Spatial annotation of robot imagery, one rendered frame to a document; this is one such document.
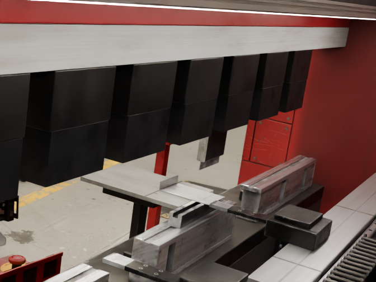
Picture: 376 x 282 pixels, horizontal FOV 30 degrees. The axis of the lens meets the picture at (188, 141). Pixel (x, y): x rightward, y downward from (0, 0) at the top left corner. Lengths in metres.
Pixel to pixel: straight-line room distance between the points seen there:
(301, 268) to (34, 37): 0.71
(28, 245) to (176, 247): 2.40
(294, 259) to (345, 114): 1.02
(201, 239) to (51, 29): 0.78
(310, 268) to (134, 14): 0.60
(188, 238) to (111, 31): 0.61
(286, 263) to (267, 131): 1.11
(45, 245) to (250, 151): 1.68
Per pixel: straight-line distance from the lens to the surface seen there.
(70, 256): 3.73
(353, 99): 2.33
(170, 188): 1.65
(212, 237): 1.64
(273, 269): 1.33
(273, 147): 2.43
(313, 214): 1.53
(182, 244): 1.49
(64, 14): 0.95
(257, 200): 1.90
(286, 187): 2.10
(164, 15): 1.18
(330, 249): 1.49
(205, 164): 1.56
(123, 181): 1.66
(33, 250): 3.77
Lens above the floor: 1.49
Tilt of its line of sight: 13 degrees down
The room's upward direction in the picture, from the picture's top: 8 degrees clockwise
